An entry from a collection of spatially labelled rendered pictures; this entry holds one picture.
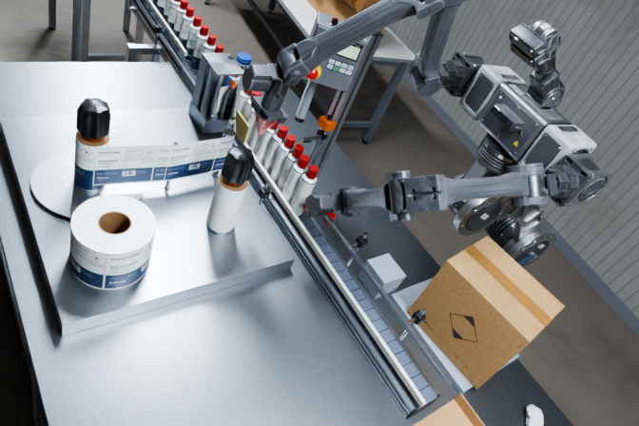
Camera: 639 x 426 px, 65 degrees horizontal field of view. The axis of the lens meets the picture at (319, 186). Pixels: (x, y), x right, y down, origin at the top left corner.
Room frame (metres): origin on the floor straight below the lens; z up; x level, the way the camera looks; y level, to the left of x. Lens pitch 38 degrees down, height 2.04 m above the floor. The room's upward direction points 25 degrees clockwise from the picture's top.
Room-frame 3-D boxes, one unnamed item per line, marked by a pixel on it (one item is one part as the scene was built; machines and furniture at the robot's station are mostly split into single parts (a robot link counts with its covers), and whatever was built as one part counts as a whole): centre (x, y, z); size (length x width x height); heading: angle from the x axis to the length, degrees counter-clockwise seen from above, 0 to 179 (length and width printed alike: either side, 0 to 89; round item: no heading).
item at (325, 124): (1.40, 0.08, 1.05); 0.10 x 0.04 x 0.33; 139
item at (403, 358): (1.35, 0.11, 0.86); 1.65 x 0.08 x 0.04; 49
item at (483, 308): (1.13, -0.61, 0.99); 0.30 x 0.24 x 0.27; 57
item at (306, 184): (1.29, 0.04, 0.98); 0.05 x 0.05 x 0.20
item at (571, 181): (1.19, -0.56, 1.45); 0.09 x 0.08 x 0.12; 42
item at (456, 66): (1.56, -0.23, 1.45); 0.09 x 0.08 x 0.12; 42
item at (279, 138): (1.43, 0.19, 0.98); 0.05 x 0.05 x 0.20
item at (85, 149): (1.02, 0.63, 1.04); 0.09 x 0.09 x 0.29
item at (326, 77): (1.49, 0.14, 1.38); 0.17 x 0.10 x 0.19; 104
